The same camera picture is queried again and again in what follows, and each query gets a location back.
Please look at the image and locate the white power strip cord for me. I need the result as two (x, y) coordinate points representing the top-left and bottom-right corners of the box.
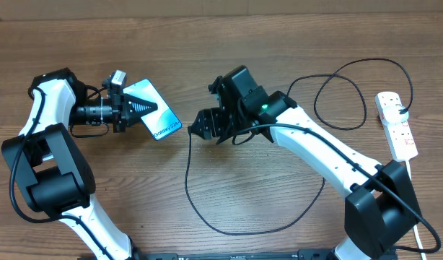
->
(405, 160), (427, 260)

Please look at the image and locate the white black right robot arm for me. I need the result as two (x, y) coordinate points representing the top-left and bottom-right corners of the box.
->
(188, 66), (421, 259)

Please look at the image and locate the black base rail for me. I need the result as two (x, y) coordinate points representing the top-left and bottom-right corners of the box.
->
(131, 249), (335, 260)

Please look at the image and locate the white power strip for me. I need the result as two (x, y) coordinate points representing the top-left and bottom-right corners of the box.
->
(374, 92), (418, 162)

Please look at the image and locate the black charging cable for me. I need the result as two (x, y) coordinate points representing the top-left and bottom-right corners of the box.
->
(184, 57), (414, 237)

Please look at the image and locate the white charger plug adapter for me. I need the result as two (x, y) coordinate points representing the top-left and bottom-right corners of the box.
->
(380, 105), (409, 126)

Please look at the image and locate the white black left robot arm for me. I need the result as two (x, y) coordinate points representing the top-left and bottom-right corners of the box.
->
(1, 68), (146, 259)

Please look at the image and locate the blue Galaxy S24+ smartphone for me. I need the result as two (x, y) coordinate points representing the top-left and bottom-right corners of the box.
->
(123, 79), (183, 141)

